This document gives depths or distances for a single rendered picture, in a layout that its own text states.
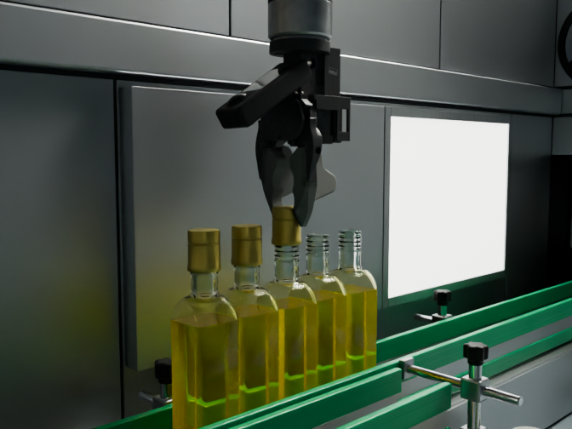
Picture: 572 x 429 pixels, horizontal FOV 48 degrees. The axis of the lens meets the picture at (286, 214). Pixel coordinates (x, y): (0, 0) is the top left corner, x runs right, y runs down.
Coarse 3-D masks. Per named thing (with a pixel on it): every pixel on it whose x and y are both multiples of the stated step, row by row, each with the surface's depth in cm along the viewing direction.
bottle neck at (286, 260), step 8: (280, 248) 75; (288, 248) 75; (296, 248) 76; (280, 256) 76; (288, 256) 75; (296, 256) 76; (280, 264) 76; (288, 264) 75; (296, 264) 76; (280, 272) 76; (288, 272) 76; (296, 272) 76; (280, 280) 76; (288, 280) 76
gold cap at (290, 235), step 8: (272, 208) 76; (280, 208) 75; (288, 208) 75; (272, 216) 76; (280, 216) 75; (288, 216) 75; (272, 224) 76; (280, 224) 75; (288, 224) 75; (296, 224) 75; (272, 232) 76; (280, 232) 75; (288, 232) 75; (296, 232) 75; (272, 240) 76; (280, 240) 75; (288, 240) 75; (296, 240) 75
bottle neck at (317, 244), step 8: (312, 240) 80; (320, 240) 80; (328, 240) 80; (312, 248) 80; (320, 248) 80; (328, 248) 81; (312, 256) 80; (320, 256) 80; (328, 256) 80; (312, 264) 80; (320, 264) 80; (328, 264) 81; (312, 272) 80; (320, 272) 80; (328, 272) 81
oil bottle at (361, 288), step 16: (336, 272) 84; (352, 272) 83; (368, 272) 85; (352, 288) 82; (368, 288) 84; (352, 304) 82; (368, 304) 84; (352, 320) 82; (368, 320) 84; (352, 336) 82; (368, 336) 84; (352, 352) 83; (368, 352) 85; (352, 368) 83; (368, 368) 85
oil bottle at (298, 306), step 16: (272, 288) 76; (288, 288) 75; (304, 288) 76; (288, 304) 74; (304, 304) 75; (288, 320) 74; (304, 320) 76; (288, 336) 74; (304, 336) 76; (288, 352) 74; (304, 352) 76; (288, 368) 74; (304, 368) 76; (288, 384) 75; (304, 384) 76
